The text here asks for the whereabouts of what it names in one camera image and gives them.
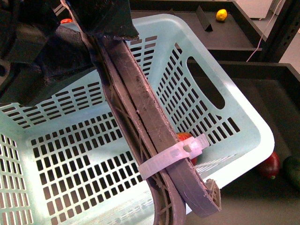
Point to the yellow lemon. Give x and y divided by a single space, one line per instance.
221 15

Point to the right black shelf divider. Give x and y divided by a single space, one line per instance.
203 19

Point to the dark green avocado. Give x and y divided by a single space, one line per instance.
291 169

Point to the white zip tie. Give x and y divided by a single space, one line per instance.
188 147

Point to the light blue plastic basket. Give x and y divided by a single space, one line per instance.
65 161

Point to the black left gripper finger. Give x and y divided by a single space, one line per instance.
109 18

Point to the elongated red mango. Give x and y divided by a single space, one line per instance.
270 167

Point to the brown basket handle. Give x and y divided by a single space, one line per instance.
148 132

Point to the orange fruit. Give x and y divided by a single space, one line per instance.
66 20

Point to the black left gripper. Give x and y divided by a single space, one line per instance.
38 55

